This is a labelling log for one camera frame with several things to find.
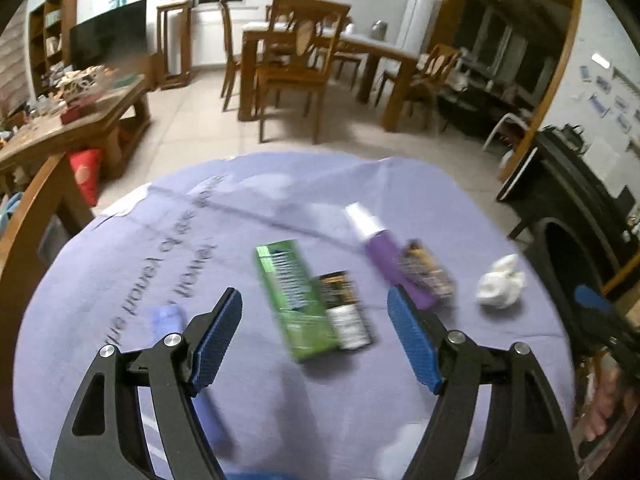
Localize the white paper sheet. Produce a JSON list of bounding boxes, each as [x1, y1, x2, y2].
[[584, 137, 622, 182]]

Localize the person's right hand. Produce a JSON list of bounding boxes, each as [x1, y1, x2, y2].
[[575, 360, 632, 457]]

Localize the wooden bookshelf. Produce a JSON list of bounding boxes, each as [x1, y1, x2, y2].
[[27, 0, 81, 96]]

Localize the blue wall cards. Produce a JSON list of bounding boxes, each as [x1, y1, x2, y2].
[[579, 50, 640, 133]]

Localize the white plastic chair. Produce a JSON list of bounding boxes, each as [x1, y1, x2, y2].
[[482, 112, 538, 153]]

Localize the white standing air conditioner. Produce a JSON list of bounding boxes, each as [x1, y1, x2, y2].
[[395, 0, 438, 56]]

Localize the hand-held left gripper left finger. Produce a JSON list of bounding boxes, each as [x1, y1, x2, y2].
[[49, 287, 244, 480]]

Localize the wooden coffee table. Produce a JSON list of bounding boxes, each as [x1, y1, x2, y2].
[[0, 74, 153, 196]]

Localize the white snack basket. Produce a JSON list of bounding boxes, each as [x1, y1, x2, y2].
[[54, 65, 108, 103]]

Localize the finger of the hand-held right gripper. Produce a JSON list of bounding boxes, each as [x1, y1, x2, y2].
[[574, 284, 621, 326]]

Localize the purple tablecloth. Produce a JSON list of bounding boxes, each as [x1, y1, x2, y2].
[[14, 151, 576, 480]]

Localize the green carton box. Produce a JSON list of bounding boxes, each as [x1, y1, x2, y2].
[[255, 240, 341, 363]]

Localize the purple spray bottle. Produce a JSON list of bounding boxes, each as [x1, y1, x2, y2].
[[345, 202, 441, 311]]

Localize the wooden dining table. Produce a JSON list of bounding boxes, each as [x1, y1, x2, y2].
[[239, 22, 431, 133]]

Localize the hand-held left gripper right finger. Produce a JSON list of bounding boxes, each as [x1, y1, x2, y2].
[[387, 284, 583, 480]]

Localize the wooden sofa armrest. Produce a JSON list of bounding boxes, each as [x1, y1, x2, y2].
[[0, 152, 96, 411]]

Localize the tall wooden plant stand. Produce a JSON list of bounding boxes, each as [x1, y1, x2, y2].
[[156, 0, 194, 91]]

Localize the black gold packet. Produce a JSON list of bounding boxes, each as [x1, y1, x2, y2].
[[397, 240, 458, 303]]

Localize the wooden doorway frame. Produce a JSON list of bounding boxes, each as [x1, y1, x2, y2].
[[427, 0, 583, 181]]

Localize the red bag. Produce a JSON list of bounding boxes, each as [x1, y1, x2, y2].
[[67, 149, 103, 207]]

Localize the red tissue box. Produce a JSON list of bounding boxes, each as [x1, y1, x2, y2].
[[60, 100, 96, 123]]

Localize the white crumpled tissue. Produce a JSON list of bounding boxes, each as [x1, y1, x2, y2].
[[475, 254, 528, 308]]

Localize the black battery blister pack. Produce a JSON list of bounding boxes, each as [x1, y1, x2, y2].
[[315, 270, 376, 351]]

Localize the black television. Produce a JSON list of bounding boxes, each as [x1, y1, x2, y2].
[[69, 0, 150, 72]]

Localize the beige roman blind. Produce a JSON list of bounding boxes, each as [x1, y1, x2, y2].
[[0, 7, 31, 111]]

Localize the wooden dining chair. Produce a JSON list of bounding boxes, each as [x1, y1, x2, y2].
[[375, 44, 462, 131], [255, 0, 352, 145], [218, 0, 246, 112], [320, 10, 362, 92]]

